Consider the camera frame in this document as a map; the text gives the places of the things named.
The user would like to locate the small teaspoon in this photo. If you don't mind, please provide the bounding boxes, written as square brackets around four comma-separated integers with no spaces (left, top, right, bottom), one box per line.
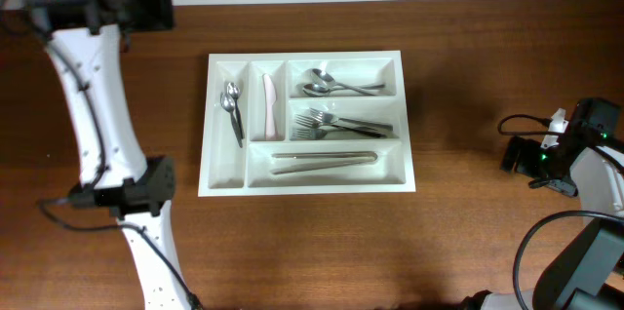
[220,93,243,148]
[226,82,245,139]

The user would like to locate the white plastic butter knife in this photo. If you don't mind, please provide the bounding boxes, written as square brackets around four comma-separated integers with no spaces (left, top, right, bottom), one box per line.
[262,73,277,140]

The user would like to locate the large silver spoon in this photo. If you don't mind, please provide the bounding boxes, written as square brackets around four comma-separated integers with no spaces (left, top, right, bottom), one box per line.
[301,83,385,97]
[310,68,385,96]

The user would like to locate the silver fork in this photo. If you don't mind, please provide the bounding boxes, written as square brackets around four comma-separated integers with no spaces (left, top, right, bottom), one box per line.
[309,108,394,132]
[294,114,386,138]
[293,127,386,140]

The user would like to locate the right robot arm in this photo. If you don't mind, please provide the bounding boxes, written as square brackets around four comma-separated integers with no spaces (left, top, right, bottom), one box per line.
[459,97,623,310]

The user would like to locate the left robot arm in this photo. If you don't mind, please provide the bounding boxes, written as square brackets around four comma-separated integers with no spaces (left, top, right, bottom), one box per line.
[23,0,202,309]

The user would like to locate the white plastic cutlery tray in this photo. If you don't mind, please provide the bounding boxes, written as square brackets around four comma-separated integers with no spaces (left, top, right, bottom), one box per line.
[198,51,416,197]

